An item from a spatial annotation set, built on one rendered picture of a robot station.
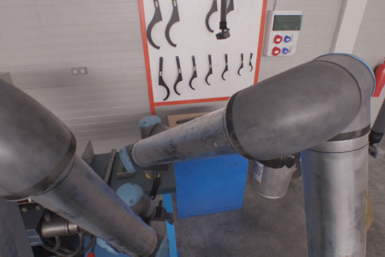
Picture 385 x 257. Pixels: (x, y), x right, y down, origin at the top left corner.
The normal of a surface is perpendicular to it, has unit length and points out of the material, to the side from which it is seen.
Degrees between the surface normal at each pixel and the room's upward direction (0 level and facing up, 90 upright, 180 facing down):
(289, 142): 100
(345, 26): 90
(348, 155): 79
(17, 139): 67
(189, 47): 90
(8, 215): 93
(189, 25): 90
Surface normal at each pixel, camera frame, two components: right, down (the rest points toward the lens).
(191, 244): -0.02, -0.88
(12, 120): 0.69, -0.33
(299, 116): -0.16, 0.09
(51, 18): 0.17, 0.47
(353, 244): 0.04, 0.26
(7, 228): 0.99, 0.10
